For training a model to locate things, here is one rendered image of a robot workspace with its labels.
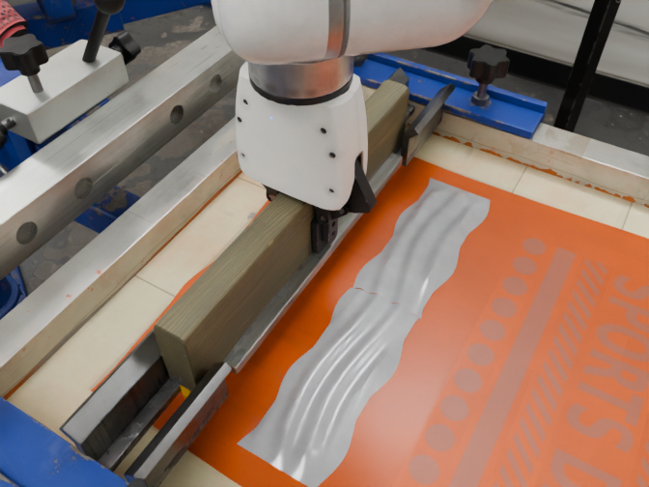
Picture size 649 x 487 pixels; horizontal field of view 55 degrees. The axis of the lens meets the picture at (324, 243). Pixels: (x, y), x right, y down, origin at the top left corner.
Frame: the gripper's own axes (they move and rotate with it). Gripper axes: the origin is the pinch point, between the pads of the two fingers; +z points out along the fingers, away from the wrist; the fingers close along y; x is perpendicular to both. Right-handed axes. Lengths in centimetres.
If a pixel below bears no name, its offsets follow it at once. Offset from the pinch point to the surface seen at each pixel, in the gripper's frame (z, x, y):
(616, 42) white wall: 79, 199, 8
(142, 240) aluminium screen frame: 2.9, -7.7, -13.3
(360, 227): 6.1, 6.9, 2.2
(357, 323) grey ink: 5.2, -4.2, 7.9
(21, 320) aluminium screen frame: 2.5, -19.9, -15.4
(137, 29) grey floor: 104, 148, -184
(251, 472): 5.9, -19.7, 7.3
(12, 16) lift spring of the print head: -4.8, 6.4, -43.2
